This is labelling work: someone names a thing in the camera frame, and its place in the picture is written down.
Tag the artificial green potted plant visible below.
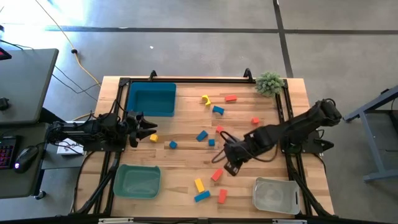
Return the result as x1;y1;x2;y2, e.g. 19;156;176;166
254;71;285;98

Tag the black aluminium table frame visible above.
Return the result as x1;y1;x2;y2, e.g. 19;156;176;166
68;67;335;218

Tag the long blue rectangular block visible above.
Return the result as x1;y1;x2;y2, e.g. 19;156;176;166
193;190;211;203

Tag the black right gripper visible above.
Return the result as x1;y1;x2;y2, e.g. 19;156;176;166
223;135;254;177

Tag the white paper box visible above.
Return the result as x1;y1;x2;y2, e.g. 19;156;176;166
56;138;85;156

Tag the black floor cable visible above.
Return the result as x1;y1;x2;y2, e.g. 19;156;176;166
0;39;101;102

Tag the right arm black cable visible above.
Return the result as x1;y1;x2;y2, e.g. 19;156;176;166
211;130;239;164

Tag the white plastic bin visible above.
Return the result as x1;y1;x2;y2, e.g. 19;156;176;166
251;176;301;215

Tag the blue-grey table frame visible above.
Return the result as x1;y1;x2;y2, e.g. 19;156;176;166
343;85;398;184

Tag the black computer mouse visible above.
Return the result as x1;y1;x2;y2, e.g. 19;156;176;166
13;145;40;174

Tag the blue plastic bin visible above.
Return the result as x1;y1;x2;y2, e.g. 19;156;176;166
126;82;177;118

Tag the green plastic bin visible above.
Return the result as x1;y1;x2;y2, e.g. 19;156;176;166
113;164;162;200

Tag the yellow floor cable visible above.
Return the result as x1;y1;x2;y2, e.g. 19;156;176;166
34;0;102;88

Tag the red-lit black device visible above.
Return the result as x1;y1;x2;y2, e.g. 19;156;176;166
0;46;12;62

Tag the yellow rectangular block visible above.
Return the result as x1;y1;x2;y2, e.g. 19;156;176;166
194;177;206;194

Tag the dark grey desk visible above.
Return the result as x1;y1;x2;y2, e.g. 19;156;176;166
0;107;68;200

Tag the grey desk top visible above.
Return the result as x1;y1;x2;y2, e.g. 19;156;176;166
0;48;60;126

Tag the white bracket plate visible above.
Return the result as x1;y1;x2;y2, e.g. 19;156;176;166
98;217;135;224
271;218;308;224

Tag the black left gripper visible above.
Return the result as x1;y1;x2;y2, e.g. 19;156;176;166
124;111;159;148

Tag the backlit black keyboard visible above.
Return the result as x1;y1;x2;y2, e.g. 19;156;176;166
0;135;19;170

